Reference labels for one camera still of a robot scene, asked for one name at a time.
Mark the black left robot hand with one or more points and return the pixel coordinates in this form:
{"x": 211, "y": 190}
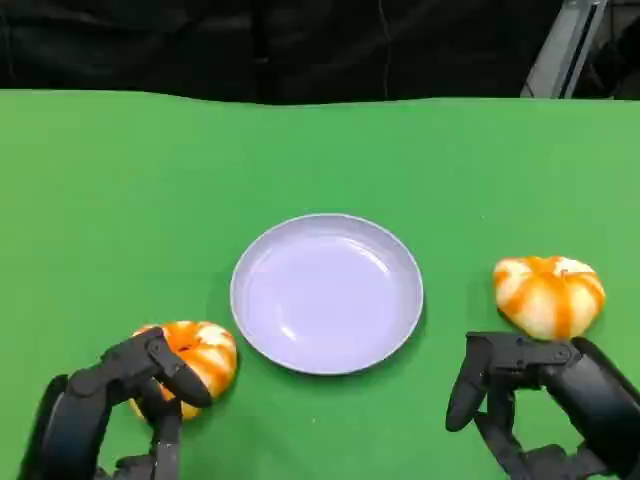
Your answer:
{"x": 75, "y": 415}

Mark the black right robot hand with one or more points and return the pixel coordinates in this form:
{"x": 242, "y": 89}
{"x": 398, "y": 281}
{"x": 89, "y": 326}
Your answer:
{"x": 590, "y": 395}

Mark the orange and white bread roll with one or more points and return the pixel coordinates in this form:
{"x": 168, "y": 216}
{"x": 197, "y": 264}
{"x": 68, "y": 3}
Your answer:
{"x": 212, "y": 350}
{"x": 545, "y": 300}

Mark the lilac plate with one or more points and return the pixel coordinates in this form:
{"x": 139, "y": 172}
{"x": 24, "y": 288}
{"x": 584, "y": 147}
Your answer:
{"x": 325, "y": 300}

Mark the black backdrop curtain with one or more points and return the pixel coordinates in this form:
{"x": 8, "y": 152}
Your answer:
{"x": 200, "y": 45}

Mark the grey metal frame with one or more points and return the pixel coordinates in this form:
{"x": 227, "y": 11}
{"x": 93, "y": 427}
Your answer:
{"x": 555, "y": 55}

